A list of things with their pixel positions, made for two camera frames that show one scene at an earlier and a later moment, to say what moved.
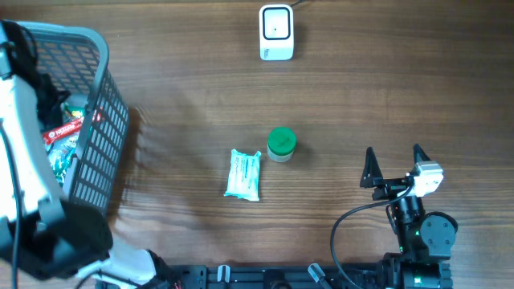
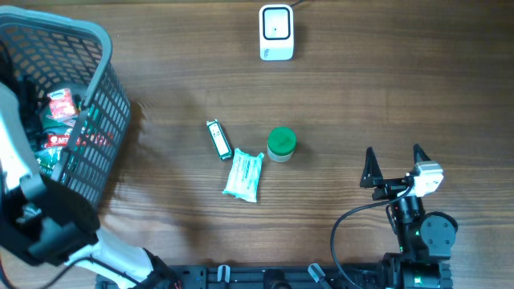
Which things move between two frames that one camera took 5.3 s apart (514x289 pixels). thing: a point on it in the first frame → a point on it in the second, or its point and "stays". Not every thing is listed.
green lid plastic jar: x=281 y=144 stays
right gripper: x=372 y=177 stays
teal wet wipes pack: x=243 y=181 stays
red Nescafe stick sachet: x=67 y=128 → x=56 y=140
